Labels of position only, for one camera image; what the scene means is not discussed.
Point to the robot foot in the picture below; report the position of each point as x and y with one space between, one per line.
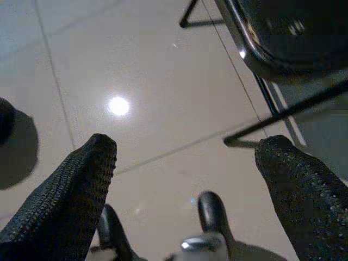
111 231
212 212

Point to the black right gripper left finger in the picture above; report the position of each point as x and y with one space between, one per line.
62 206

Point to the black chair chrome frame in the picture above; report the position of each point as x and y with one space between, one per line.
285 40

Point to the black round object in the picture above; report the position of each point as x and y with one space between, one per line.
16 152

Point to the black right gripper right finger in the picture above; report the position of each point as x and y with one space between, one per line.
307 201

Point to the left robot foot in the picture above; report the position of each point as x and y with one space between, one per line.
111 231

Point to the black bent metal rod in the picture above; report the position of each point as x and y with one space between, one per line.
201 24

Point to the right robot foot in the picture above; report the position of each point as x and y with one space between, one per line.
212 212

